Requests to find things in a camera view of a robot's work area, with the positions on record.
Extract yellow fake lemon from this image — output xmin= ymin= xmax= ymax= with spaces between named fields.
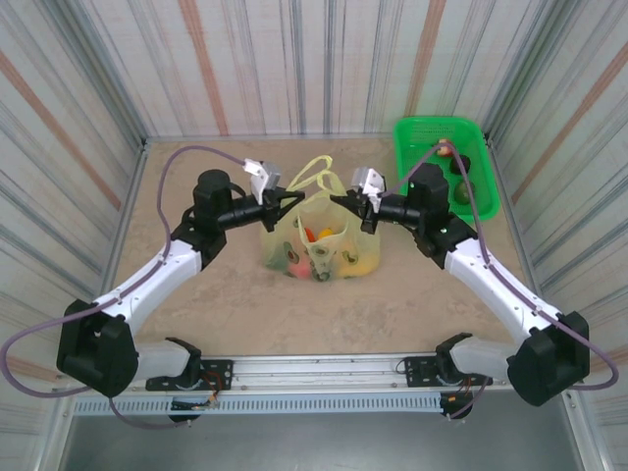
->
xmin=338 ymin=254 xmax=379 ymax=280

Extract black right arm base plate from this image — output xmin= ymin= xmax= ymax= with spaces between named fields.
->
xmin=402 ymin=355 xmax=494 ymax=389

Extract grey slotted cable duct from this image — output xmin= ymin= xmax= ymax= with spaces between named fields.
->
xmin=72 ymin=394 xmax=445 ymax=416

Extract pink fake dragon fruit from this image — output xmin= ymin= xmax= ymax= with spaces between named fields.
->
xmin=286 ymin=261 xmax=315 ymax=282

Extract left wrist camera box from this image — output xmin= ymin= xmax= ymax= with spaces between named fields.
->
xmin=242 ymin=156 xmax=285 ymax=197

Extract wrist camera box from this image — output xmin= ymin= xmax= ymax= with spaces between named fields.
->
xmin=350 ymin=166 xmax=388 ymax=205
xmin=242 ymin=156 xmax=285 ymax=197

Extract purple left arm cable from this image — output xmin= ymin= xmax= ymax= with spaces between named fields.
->
xmin=0 ymin=144 xmax=246 ymax=431

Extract yellow printed plastic bag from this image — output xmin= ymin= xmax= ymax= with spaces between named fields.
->
xmin=259 ymin=155 xmax=383 ymax=285

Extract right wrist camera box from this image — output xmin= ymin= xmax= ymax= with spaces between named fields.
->
xmin=350 ymin=166 xmax=388 ymax=205

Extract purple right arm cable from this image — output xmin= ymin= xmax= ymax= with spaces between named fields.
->
xmin=378 ymin=144 xmax=619 ymax=422

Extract green plastic basket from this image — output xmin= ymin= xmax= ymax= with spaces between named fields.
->
xmin=393 ymin=116 xmax=501 ymax=223

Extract black electronics module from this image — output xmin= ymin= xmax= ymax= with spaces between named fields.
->
xmin=168 ymin=397 xmax=220 ymax=424
xmin=439 ymin=392 xmax=475 ymax=422

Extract aluminium mounting rail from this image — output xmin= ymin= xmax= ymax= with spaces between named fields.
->
xmin=51 ymin=350 xmax=588 ymax=394

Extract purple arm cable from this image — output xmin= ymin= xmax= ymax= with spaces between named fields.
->
xmin=0 ymin=144 xmax=246 ymax=431
xmin=378 ymin=144 xmax=619 ymax=422

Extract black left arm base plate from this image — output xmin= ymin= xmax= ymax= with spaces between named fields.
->
xmin=145 ymin=359 xmax=235 ymax=393

